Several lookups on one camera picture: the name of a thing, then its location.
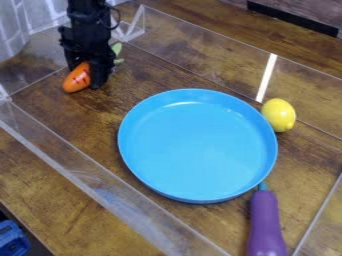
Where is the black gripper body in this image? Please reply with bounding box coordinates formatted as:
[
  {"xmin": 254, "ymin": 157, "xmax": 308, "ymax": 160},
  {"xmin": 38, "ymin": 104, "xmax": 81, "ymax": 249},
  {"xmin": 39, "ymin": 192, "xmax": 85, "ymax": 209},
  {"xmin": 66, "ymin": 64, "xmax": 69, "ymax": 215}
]
[{"xmin": 58, "ymin": 9, "xmax": 116, "ymax": 62}]

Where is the yellow toy lemon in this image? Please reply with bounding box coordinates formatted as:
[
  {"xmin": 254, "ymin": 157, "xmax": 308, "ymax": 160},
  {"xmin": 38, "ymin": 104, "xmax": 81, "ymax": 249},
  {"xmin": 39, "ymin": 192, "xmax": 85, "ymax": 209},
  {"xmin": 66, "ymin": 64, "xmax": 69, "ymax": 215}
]
[{"xmin": 260, "ymin": 98, "xmax": 296, "ymax": 132}]

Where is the white gridded curtain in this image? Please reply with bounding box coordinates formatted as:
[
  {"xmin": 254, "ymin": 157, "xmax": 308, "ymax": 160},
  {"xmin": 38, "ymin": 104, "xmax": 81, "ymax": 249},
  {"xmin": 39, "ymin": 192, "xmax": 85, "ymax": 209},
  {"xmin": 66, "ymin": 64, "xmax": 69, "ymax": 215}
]
[{"xmin": 0, "ymin": 0, "xmax": 126, "ymax": 62}]

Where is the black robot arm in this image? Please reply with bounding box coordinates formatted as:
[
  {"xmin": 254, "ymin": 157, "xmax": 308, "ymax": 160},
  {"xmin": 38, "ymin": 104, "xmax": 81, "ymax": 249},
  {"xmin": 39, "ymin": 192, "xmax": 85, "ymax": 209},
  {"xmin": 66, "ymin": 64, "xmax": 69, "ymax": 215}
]
[{"xmin": 57, "ymin": 0, "xmax": 117, "ymax": 89}]

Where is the dark baseboard strip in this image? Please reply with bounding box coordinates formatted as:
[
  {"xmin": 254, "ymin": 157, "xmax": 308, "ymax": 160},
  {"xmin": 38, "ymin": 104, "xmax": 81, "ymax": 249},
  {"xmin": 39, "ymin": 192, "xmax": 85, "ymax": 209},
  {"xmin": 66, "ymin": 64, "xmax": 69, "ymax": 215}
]
[{"xmin": 246, "ymin": 0, "xmax": 339, "ymax": 38}]

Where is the purple toy eggplant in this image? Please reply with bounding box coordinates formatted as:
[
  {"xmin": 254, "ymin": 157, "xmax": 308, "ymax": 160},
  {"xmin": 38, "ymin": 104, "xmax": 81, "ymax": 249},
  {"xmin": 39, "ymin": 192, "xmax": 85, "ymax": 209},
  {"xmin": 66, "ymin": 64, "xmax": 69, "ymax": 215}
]
[{"xmin": 246, "ymin": 182, "xmax": 288, "ymax": 256}]

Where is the clear acrylic enclosure wall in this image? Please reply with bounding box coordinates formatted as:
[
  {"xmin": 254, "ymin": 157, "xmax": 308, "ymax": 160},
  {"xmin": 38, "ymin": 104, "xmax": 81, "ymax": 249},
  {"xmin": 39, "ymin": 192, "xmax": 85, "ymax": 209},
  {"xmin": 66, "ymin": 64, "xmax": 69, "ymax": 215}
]
[{"xmin": 0, "ymin": 0, "xmax": 342, "ymax": 256}]

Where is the orange toy carrot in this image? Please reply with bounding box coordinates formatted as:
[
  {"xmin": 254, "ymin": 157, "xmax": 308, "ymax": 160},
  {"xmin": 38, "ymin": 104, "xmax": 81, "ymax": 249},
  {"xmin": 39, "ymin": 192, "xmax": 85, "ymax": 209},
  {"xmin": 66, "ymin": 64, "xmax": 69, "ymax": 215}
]
[{"xmin": 62, "ymin": 61, "xmax": 90, "ymax": 93}]

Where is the black cable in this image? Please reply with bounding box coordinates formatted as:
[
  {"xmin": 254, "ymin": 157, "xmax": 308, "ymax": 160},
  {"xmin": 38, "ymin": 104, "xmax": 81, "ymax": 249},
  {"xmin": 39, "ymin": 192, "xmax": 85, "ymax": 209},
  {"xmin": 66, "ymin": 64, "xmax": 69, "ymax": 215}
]
[{"xmin": 97, "ymin": 0, "xmax": 122, "ymax": 32}]

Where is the blue object at corner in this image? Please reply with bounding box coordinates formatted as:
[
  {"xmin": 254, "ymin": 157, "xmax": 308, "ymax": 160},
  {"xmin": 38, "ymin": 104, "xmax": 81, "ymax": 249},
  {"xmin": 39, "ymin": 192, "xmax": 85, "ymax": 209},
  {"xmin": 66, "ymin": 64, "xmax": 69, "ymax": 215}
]
[{"xmin": 0, "ymin": 220, "xmax": 30, "ymax": 256}]

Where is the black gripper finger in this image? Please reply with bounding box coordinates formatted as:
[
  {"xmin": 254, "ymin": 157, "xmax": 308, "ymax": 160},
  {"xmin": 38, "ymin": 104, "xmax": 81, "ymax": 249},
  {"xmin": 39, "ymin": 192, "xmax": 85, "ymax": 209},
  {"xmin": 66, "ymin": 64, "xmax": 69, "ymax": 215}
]
[
  {"xmin": 89, "ymin": 61, "xmax": 113, "ymax": 90},
  {"xmin": 63, "ymin": 46, "xmax": 88, "ymax": 70}
]

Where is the blue round plate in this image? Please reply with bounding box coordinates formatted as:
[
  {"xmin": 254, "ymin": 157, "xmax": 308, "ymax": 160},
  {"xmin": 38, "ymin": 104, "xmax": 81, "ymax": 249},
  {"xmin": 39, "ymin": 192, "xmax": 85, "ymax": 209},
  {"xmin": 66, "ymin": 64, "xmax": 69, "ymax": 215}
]
[{"xmin": 117, "ymin": 89, "xmax": 277, "ymax": 204}]

